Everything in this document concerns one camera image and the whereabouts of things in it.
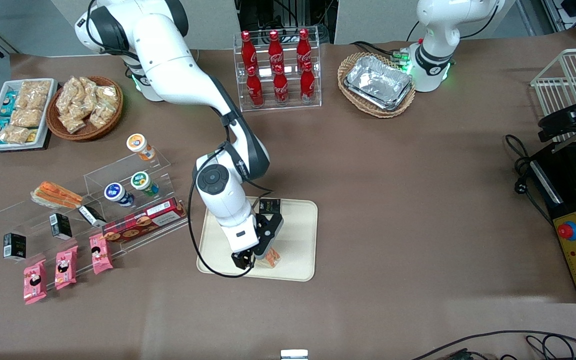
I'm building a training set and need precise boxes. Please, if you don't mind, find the orange snack packet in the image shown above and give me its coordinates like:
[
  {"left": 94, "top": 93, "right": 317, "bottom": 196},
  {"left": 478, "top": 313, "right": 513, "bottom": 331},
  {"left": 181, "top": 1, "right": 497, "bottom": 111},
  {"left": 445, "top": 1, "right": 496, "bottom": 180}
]
[{"left": 262, "top": 246, "right": 282, "bottom": 269}]

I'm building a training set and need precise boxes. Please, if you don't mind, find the beige plastic tray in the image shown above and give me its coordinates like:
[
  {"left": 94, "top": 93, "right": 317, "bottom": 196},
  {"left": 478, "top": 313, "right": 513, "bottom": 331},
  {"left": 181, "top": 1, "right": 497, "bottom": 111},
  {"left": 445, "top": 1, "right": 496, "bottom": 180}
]
[{"left": 196, "top": 196, "right": 319, "bottom": 282}]

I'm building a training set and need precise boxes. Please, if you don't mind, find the aluminium foil tray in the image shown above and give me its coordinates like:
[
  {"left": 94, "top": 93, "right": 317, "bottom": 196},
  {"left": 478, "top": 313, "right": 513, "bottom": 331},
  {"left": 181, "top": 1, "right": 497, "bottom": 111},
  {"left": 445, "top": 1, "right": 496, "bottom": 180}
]
[
  {"left": 343, "top": 75, "right": 415, "bottom": 112},
  {"left": 347, "top": 54, "right": 413, "bottom": 104}
]

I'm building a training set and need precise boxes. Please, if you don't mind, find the wrapped triangle sandwich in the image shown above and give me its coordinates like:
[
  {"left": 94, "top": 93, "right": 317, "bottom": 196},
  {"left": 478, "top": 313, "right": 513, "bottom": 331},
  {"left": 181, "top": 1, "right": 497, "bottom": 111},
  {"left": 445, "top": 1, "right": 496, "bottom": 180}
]
[{"left": 30, "top": 180, "right": 84, "bottom": 210}]

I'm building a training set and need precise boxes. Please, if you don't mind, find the flat metal strip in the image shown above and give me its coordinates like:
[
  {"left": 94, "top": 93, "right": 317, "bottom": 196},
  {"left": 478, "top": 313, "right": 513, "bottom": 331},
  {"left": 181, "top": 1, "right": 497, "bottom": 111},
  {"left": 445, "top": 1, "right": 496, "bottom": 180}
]
[{"left": 550, "top": 136, "right": 576, "bottom": 153}]

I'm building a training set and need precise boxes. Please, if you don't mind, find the black food warmer appliance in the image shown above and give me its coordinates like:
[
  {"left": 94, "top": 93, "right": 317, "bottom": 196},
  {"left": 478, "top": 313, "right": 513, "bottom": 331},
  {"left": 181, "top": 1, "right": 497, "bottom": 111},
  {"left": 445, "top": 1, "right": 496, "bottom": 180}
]
[{"left": 528, "top": 139, "right": 576, "bottom": 304}]

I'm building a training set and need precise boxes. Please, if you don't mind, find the long red biscuit box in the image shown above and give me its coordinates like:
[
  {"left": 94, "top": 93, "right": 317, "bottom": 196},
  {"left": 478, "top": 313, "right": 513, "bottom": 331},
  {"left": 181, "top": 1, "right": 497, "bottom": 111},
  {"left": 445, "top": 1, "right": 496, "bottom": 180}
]
[{"left": 101, "top": 197, "right": 188, "bottom": 245}]

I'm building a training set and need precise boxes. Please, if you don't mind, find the green lidded cup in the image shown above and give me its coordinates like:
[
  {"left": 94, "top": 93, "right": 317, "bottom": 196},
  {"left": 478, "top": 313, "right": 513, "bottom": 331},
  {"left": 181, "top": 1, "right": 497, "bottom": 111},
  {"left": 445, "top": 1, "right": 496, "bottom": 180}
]
[{"left": 130, "top": 171, "right": 160, "bottom": 197}]

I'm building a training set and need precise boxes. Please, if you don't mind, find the blue lidded cup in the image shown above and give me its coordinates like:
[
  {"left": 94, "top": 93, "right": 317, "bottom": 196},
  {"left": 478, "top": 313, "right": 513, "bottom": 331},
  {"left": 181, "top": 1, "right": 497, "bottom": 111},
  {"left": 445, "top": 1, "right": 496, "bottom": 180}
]
[{"left": 103, "top": 182, "right": 135, "bottom": 208}]

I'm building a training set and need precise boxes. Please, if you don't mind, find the orange lidded cup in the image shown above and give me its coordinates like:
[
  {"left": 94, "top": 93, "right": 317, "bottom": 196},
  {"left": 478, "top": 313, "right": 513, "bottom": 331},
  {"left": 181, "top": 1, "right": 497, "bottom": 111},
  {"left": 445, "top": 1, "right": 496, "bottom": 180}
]
[{"left": 126, "top": 133, "right": 157, "bottom": 162}]

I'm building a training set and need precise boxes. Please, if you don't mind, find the pink snack packet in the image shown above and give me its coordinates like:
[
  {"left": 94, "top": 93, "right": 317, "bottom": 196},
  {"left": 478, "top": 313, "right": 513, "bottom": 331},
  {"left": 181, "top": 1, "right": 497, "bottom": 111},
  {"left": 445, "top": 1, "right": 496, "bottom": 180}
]
[
  {"left": 22, "top": 259, "right": 48, "bottom": 305},
  {"left": 54, "top": 245, "right": 79, "bottom": 291},
  {"left": 89, "top": 233, "right": 114, "bottom": 275}
]

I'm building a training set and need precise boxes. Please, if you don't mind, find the red cola bottle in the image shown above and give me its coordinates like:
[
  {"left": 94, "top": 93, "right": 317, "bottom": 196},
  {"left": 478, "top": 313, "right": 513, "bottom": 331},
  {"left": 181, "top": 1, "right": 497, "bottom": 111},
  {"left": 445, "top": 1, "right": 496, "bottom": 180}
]
[
  {"left": 299, "top": 61, "right": 317, "bottom": 104},
  {"left": 240, "top": 30, "right": 258, "bottom": 71},
  {"left": 272, "top": 64, "right": 290, "bottom": 105},
  {"left": 267, "top": 30, "right": 285, "bottom": 70},
  {"left": 246, "top": 65, "right": 265, "bottom": 108},
  {"left": 296, "top": 28, "right": 313, "bottom": 67}
]

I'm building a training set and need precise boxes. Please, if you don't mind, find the clear acrylic bottle rack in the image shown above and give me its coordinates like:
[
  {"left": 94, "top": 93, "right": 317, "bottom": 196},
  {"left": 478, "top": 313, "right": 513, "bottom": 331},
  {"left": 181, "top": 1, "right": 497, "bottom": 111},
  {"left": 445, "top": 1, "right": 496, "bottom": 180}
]
[{"left": 232, "top": 38, "right": 323, "bottom": 113}]

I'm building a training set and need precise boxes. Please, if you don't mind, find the clear acrylic display stand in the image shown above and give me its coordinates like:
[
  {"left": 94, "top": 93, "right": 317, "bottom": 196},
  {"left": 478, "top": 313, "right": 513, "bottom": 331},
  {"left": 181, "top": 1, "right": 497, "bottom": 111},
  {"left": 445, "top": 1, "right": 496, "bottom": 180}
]
[{"left": 0, "top": 149, "right": 189, "bottom": 277}]

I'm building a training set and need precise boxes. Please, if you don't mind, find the light tan wicker basket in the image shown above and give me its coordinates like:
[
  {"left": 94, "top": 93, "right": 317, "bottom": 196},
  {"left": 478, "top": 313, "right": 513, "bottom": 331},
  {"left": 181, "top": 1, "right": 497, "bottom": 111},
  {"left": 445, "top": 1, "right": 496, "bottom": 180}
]
[{"left": 337, "top": 52, "right": 417, "bottom": 119}]

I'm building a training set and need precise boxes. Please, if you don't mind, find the clear bag of snacks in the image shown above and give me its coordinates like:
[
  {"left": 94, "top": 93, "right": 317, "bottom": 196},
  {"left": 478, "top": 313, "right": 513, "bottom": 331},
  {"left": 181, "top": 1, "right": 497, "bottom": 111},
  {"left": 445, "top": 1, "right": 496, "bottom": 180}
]
[
  {"left": 58, "top": 112, "right": 87, "bottom": 135},
  {"left": 56, "top": 77, "right": 82, "bottom": 114},
  {"left": 95, "top": 84, "right": 119, "bottom": 109},
  {"left": 89, "top": 102, "right": 117, "bottom": 130},
  {"left": 78, "top": 76, "right": 99, "bottom": 119}
]

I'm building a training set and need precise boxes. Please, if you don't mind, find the dark brown wicker basket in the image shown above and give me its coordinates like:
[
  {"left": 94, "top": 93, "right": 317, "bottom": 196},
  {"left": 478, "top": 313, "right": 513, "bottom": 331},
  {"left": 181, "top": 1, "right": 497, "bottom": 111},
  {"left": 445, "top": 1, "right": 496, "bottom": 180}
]
[{"left": 45, "top": 75, "right": 124, "bottom": 142}]

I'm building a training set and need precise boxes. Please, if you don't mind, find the black background equipment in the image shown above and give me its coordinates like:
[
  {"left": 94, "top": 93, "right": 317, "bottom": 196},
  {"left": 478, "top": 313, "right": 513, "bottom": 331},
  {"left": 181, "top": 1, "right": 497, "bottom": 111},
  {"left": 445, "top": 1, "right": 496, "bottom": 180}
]
[{"left": 235, "top": 0, "right": 339, "bottom": 45}]

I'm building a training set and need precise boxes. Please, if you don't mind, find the beige cracker pack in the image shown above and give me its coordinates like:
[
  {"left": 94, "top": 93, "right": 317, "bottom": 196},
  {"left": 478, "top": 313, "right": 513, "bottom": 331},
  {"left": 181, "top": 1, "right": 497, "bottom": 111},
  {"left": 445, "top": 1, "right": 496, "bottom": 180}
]
[
  {"left": 17, "top": 80, "right": 52, "bottom": 109},
  {"left": 0, "top": 125, "right": 32, "bottom": 145},
  {"left": 10, "top": 107, "right": 45, "bottom": 129}
]

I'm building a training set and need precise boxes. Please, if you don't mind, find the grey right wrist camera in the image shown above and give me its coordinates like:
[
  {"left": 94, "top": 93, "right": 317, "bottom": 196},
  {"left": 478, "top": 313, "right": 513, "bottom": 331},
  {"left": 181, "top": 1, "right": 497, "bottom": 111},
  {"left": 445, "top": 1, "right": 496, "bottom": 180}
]
[{"left": 256, "top": 212, "right": 285, "bottom": 240}]

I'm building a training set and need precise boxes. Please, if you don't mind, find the white wire rack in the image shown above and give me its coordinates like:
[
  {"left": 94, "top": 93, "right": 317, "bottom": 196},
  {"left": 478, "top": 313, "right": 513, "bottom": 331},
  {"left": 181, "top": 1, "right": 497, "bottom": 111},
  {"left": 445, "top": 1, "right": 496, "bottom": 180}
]
[{"left": 530, "top": 47, "right": 576, "bottom": 143}]

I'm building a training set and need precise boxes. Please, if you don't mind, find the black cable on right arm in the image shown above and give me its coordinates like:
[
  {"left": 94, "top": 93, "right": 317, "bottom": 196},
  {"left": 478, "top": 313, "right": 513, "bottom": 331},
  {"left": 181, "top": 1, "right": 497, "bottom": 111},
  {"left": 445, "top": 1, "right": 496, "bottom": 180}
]
[{"left": 187, "top": 144, "right": 275, "bottom": 279}]

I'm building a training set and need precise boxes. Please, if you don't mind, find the black power cable with plug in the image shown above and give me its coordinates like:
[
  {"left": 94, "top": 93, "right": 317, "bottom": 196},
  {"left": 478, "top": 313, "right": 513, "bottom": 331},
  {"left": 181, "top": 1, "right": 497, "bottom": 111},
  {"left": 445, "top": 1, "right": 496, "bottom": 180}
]
[{"left": 505, "top": 134, "right": 555, "bottom": 226}]

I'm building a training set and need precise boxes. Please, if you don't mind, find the silver bar handle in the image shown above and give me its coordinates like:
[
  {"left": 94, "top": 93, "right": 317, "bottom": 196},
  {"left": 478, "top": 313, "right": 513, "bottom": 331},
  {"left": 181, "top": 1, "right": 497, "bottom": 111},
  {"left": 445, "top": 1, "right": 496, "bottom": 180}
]
[{"left": 530, "top": 160, "right": 565, "bottom": 206}]

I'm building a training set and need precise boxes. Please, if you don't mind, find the black cable at arm base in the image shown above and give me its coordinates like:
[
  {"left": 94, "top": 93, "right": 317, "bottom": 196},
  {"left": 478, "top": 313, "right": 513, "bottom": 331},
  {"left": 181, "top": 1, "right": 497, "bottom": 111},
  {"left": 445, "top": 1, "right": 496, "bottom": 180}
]
[{"left": 350, "top": 40, "right": 412, "bottom": 64}]

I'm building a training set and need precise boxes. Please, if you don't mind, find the long black floor cable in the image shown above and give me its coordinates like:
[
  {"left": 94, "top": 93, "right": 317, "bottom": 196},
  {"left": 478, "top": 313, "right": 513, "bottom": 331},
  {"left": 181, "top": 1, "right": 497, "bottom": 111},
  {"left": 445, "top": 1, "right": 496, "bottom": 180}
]
[{"left": 410, "top": 329, "right": 576, "bottom": 360}]

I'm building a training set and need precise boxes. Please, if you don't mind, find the looped black floor cable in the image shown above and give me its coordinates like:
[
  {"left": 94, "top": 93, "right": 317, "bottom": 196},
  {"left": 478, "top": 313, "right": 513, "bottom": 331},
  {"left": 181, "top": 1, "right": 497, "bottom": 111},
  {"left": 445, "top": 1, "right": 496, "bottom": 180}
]
[{"left": 525, "top": 334, "right": 576, "bottom": 360}]

